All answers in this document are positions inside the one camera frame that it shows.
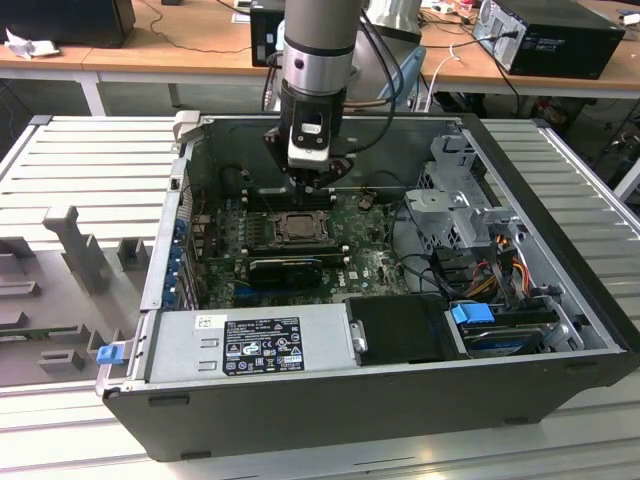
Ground black desktop computer with vents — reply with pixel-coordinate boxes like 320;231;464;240
472;0;627;81

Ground large black box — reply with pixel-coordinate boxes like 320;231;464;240
0;0;137;49

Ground black open PC case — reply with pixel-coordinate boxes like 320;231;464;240
94;110;634;464

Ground black plastic fan shroud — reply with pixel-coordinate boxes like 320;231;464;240
344;294;471;366

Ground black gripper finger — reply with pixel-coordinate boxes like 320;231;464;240
306;157;357;194
263;127;310;194

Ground white cable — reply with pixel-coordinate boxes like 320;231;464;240
423;43;462;112

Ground grey plastic case latch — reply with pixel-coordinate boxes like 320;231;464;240
172;110;202;145

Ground silver power supply handle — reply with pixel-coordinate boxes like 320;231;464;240
348;321;370;354

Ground black RAM slot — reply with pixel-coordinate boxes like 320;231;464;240
244;199;335;212
244;187;335;202
244;242;346;253
244;249;350;261

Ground small black tower box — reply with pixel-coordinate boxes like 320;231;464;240
249;0;286;69

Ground grey metal drive cage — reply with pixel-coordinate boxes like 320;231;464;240
403;133;526;251

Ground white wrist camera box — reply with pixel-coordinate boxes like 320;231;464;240
287;110;335;169

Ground silver power supply with label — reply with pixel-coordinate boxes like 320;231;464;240
144;304;359;384

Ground CPU socket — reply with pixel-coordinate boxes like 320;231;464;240
270;208;336;247

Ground green motherboard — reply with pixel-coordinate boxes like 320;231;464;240
187;189;426;309

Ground yellow and orange wires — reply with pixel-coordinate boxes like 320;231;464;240
464;258;532;297

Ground hard disk in blue carrier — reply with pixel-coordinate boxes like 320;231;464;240
449;301;546;359

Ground black wire bundle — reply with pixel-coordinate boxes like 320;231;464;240
392;199;454;301

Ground grey parts rack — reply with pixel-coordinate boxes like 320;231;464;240
0;204;157;387

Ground crumpled white paper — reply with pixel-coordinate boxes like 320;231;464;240
3;27;62;60

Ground pale blue teach pendant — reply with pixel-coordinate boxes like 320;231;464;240
377;47;427;110

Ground black graphics card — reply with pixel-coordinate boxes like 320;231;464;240
248;257;325;291

